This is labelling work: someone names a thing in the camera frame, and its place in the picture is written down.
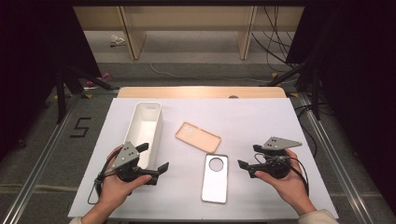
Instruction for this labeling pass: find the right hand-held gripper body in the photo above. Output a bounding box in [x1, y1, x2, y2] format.
[248, 136, 304, 180]

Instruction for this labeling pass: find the bundle of black floor cables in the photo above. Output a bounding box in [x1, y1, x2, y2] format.
[250, 6, 305, 75]

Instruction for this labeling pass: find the black metal stand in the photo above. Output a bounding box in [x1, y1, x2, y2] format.
[55, 63, 120, 125]
[266, 58, 323, 121]

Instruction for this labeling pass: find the white crumpled floor object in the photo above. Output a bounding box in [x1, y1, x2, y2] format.
[109, 34, 127, 48]

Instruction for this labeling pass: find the person's right hand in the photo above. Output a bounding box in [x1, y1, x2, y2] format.
[254, 148, 318, 217]

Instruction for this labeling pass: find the pink floor object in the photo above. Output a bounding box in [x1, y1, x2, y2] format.
[85, 72, 113, 88]

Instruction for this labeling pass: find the thin black floor cable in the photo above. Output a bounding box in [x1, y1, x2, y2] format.
[293, 102, 318, 159]

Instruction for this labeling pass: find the white table board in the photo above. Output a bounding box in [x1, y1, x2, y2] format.
[67, 97, 340, 220]

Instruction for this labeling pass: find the person's left hand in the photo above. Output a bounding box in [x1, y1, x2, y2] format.
[98, 145, 153, 208]

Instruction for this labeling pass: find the beige wooden shelf unit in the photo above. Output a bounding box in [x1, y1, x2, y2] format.
[73, 6, 305, 61]

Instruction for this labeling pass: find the white plastic storage box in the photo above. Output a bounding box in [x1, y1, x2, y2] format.
[123, 101, 164, 172]

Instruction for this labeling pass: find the black curtain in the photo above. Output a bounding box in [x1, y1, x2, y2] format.
[285, 0, 396, 216]
[0, 0, 103, 162]

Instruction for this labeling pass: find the peach phone case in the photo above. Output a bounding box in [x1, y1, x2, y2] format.
[175, 121, 222, 154]

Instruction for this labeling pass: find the white floor cable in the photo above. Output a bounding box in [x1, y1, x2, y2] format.
[149, 63, 273, 84]

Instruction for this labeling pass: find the wooden table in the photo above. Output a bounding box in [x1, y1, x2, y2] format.
[117, 86, 288, 100]

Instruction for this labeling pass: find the metal floor rail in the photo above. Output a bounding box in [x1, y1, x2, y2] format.
[0, 92, 86, 224]
[297, 92, 375, 224]

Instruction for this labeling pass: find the left hand-held gripper black cable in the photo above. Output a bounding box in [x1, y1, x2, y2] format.
[87, 151, 119, 205]

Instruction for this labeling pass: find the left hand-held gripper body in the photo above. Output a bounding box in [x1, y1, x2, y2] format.
[111, 141, 159, 187]

